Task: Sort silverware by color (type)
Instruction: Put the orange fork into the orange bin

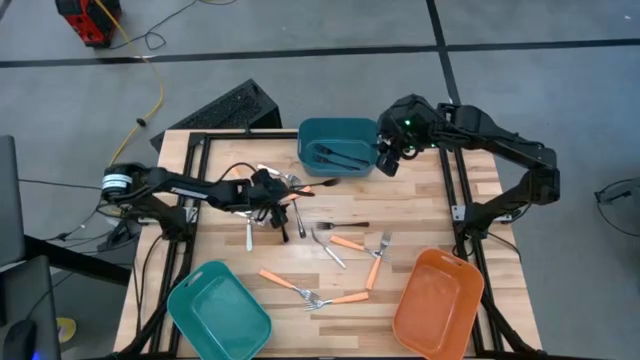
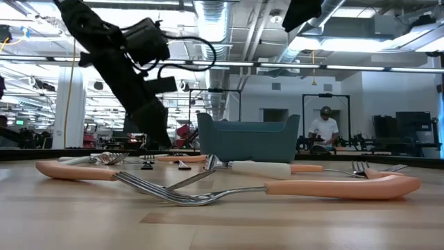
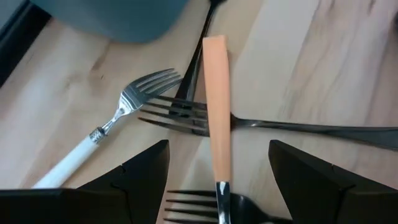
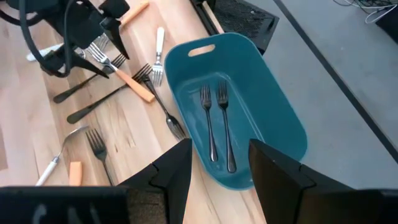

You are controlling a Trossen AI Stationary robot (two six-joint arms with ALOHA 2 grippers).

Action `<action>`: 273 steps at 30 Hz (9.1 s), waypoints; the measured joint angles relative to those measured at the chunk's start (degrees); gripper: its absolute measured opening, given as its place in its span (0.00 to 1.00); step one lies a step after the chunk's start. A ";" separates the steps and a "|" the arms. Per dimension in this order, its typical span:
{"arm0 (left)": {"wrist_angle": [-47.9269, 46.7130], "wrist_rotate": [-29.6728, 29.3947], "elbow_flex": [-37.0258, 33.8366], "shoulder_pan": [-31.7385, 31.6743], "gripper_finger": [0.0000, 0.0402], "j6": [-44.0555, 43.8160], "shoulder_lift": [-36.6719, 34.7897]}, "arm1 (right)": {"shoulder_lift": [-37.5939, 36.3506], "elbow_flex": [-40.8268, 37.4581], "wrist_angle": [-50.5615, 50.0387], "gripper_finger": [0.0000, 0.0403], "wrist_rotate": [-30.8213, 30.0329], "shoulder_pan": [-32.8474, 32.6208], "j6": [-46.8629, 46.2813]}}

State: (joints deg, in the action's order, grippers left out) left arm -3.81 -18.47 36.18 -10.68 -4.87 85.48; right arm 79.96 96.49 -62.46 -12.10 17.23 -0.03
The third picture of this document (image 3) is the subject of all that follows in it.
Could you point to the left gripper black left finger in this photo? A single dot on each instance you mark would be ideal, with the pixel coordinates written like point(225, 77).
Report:
point(130, 193)

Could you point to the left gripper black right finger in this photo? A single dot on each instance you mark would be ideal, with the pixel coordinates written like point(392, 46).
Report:
point(311, 193)

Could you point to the black metal fork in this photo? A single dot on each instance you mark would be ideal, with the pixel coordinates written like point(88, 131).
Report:
point(248, 208)
point(311, 127)
point(194, 68)

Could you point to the dark teal deep bin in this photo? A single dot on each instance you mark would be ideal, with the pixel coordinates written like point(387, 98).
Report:
point(109, 18)

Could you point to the black aluminium table frame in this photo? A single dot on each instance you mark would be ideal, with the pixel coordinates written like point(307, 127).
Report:
point(15, 40)

